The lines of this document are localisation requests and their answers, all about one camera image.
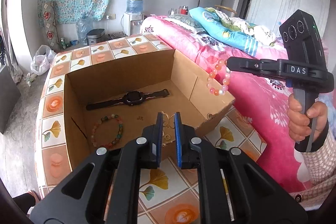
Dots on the gold heart pendant earring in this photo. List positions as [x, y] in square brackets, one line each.
[168, 126]

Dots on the blue patterned blanket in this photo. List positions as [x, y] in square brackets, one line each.
[236, 32]

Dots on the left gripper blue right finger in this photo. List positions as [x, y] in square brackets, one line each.
[232, 187]

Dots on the patterned rolled cushion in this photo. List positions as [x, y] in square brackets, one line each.
[49, 22]

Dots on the operator right hand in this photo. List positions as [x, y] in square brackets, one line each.
[299, 123]

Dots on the white water dispenser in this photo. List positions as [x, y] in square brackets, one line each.
[132, 23]

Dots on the pink strap digital watch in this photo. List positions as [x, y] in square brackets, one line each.
[130, 99]

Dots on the white plastic bag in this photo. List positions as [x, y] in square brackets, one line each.
[42, 60]

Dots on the grey low cabinet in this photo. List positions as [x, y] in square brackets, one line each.
[9, 95]

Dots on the black rice cooker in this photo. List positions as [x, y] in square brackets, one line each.
[95, 36]

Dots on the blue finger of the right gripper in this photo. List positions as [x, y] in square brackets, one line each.
[254, 66]

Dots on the brown cardboard box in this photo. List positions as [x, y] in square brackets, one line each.
[187, 83]

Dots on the pink floral bed quilt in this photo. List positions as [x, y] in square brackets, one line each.
[261, 103]

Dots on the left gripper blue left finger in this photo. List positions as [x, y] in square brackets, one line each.
[104, 188]

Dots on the blue water dispenser bottle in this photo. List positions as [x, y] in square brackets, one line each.
[134, 6]

